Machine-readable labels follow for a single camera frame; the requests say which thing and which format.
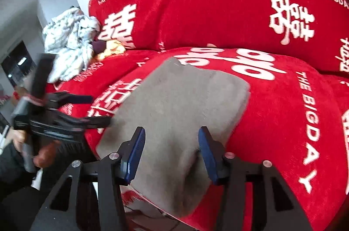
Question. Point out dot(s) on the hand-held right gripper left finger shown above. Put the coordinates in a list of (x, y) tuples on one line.
[(135, 157)]

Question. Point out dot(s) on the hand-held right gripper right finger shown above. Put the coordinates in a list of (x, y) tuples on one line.
[(208, 157)]

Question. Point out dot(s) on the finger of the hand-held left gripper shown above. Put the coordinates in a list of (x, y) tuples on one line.
[(95, 122), (79, 99)]

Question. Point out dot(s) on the grey knit sweater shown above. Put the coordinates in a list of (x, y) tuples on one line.
[(177, 111)]

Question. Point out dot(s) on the person's left hand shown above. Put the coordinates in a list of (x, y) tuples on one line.
[(47, 154)]

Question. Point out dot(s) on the white patterned crumpled cloth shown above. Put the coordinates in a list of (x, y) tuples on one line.
[(71, 45)]

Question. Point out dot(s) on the dark purple cloth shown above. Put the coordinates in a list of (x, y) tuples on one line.
[(98, 46)]

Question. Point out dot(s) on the yellow patterned cloth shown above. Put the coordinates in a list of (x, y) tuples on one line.
[(111, 49)]

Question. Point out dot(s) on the red printed sofa seat cover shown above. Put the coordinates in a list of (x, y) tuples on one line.
[(286, 138)]

